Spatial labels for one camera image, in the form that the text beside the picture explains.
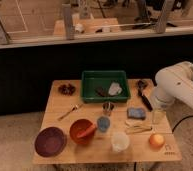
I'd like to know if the dark eraser block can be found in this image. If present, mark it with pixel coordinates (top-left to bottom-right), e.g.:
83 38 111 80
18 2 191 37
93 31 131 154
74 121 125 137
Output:
95 87 108 97

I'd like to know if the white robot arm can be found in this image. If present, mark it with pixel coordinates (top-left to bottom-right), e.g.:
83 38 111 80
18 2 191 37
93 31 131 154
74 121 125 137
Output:
150 61 193 109

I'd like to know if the red bowl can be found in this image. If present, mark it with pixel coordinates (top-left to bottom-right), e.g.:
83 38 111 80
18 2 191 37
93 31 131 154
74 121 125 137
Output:
69 119 97 145

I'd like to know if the green plastic tray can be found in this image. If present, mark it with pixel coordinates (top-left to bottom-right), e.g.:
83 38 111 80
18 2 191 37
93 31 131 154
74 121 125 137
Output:
80 70 131 103

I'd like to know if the crumpled grey cloth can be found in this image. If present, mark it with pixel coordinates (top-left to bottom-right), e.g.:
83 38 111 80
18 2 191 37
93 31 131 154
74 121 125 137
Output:
108 82 122 96

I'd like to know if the metal fork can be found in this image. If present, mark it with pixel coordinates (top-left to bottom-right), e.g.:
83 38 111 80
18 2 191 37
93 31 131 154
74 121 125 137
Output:
57 104 83 121

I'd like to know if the blue cup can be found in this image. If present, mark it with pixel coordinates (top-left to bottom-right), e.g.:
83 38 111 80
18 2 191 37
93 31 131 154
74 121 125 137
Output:
97 116 110 133

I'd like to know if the blue sponge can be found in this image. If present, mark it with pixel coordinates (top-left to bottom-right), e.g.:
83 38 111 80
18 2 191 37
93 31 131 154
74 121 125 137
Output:
127 107 146 120

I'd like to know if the orange carrot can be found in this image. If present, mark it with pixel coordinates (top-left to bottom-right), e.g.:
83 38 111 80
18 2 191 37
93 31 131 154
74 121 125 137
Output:
77 124 97 138

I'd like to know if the wooden table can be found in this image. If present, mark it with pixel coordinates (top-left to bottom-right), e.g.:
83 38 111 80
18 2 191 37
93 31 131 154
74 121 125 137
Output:
33 79 182 164

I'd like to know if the wooden clothespins pile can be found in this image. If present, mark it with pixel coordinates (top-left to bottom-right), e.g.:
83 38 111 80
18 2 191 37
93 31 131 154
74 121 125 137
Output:
125 120 152 134

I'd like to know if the clear plastic cup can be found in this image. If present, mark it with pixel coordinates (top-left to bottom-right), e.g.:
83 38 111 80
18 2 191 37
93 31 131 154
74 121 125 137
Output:
111 132 130 153

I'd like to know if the small glass jar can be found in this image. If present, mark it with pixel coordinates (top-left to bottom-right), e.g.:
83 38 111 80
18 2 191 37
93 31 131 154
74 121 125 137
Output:
152 109 166 124

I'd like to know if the purple plate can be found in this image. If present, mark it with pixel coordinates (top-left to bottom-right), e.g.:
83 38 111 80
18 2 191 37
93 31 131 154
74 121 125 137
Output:
34 127 67 157

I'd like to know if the orange fruit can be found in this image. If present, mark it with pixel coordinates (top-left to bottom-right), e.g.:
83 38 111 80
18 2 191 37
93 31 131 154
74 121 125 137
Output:
149 134 165 148

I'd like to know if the black handled brush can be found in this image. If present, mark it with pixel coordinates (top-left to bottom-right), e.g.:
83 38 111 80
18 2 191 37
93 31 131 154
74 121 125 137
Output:
137 80 153 111

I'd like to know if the black cable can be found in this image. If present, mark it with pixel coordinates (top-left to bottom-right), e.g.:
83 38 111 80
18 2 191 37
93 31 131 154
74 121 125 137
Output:
171 114 193 133

